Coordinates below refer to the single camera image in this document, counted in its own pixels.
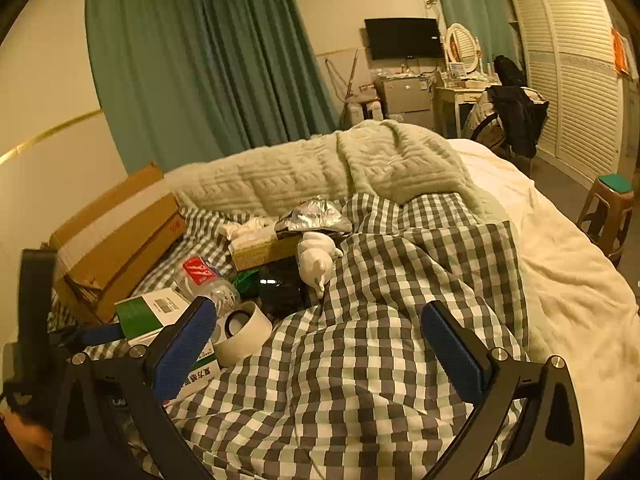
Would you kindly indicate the oval white table mirror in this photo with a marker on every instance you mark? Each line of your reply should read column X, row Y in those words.
column 462, row 45

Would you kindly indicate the white bed cover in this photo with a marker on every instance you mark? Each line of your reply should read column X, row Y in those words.
column 565, row 270

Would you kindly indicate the grey mini fridge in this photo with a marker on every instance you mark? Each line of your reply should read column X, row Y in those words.
column 406, row 100

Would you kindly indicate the white plastic jugs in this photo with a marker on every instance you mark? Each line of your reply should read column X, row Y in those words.
column 367, row 110

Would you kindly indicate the grey white checkered blanket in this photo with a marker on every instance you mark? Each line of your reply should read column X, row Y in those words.
column 360, row 360

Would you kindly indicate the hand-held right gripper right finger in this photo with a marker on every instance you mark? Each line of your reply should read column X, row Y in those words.
column 450, row 355

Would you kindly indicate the white plush toy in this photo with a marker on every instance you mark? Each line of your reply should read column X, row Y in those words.
column 315, row 260

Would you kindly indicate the plain cardboard box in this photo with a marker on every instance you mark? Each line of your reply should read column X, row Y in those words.
column 107, row 220

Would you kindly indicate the plastic bottle red label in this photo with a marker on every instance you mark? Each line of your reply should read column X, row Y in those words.
column 205, row 275

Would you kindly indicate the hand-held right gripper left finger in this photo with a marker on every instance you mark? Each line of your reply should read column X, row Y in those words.
column 185, row 350

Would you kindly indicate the orange paper sheet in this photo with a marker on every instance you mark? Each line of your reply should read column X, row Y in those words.
column 620, row 51

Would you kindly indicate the black pouch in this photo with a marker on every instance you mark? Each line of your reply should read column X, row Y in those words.
column 282, row 290

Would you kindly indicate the white dressing table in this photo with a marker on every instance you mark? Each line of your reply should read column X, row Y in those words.
column 455, row 102

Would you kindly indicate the white tape roll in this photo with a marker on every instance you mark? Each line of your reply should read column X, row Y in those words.
column 245, row 332

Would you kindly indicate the narrow teal curtain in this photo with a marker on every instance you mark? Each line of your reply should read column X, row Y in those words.
column 465, row 0

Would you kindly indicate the cream knitted fluffy blanket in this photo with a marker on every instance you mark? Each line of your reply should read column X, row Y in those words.
column 310, row 170

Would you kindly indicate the white medicine box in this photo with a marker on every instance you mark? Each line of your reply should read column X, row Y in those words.
column 202, row 372

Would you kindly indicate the black bag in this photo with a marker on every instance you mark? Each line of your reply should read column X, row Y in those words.
column 507, row 71

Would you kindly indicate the brown stool green cushion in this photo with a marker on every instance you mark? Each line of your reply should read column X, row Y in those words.
column 607, row 210

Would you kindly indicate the green wrapper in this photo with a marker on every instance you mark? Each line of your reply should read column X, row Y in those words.
column 247, row 282

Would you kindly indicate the wide teal curtain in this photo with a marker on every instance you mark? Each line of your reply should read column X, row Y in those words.
column 200, row 70

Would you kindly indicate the white louvered wardrobe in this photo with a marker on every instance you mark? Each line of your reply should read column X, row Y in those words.
column 575, row 75

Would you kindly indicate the green white box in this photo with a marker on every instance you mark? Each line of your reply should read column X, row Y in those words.
column 147, row 312

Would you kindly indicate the silver foil bag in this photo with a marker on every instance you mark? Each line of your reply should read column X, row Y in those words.
column 312, row 217

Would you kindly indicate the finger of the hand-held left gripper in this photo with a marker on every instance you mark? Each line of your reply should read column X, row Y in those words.
column 102, row 334

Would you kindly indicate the tissue box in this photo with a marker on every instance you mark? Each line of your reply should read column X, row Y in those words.
column 260, row 252

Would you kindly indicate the black wall television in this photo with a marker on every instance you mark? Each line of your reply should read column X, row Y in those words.
column 402, row 37

